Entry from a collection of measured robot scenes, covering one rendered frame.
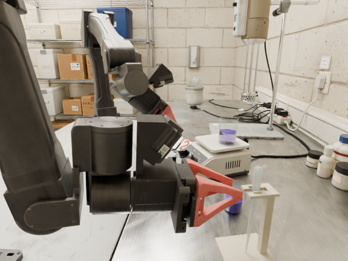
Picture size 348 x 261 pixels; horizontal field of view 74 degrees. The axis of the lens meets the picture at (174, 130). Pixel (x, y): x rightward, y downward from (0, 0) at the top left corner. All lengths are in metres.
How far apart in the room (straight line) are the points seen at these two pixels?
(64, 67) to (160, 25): 1.23
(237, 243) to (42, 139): 0.35
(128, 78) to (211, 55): 2.58
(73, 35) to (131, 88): 2.47
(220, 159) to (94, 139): 0.41
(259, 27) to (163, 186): 0.82
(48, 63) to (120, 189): 2.91
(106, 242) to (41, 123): 0.27
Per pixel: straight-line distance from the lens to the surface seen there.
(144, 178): 0.29
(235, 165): 0.66
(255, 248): 0.46
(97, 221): 0.52
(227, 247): 0.45
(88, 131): 0.28
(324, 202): 0.65
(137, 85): 0.52
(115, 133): 0.27
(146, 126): 0.27
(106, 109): 0.82
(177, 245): 0.45
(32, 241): 0.53
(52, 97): 3.11
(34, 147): 0.28
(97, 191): 0.31
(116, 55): 0.59
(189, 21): 3.07
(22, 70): 0.27
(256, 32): 1.01
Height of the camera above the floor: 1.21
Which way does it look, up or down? 17 degrees down
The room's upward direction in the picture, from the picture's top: straight up
